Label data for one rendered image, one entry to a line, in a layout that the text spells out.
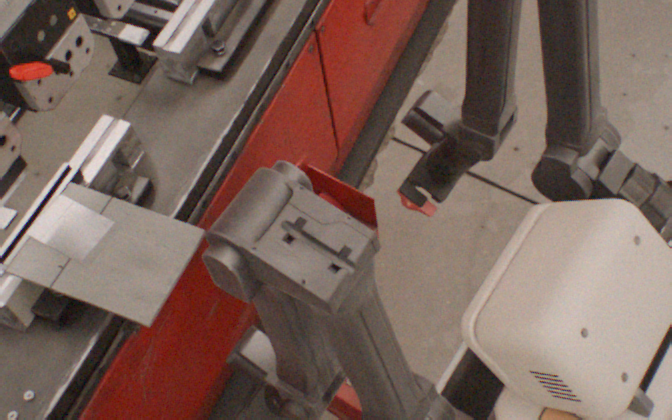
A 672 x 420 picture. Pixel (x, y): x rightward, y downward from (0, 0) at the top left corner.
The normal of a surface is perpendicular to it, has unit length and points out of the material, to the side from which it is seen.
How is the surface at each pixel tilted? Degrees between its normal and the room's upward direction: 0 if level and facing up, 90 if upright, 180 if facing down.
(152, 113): 0
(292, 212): 13
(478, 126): 90
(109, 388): 90
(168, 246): 0
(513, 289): 42
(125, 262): 0
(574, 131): 81
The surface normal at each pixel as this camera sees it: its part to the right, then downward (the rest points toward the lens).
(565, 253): -0.64, -0.67
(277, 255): 0.07, -0.43
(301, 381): -0.51, 0.66
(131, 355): 0.90, 0.30
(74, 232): -0.11, -0.53
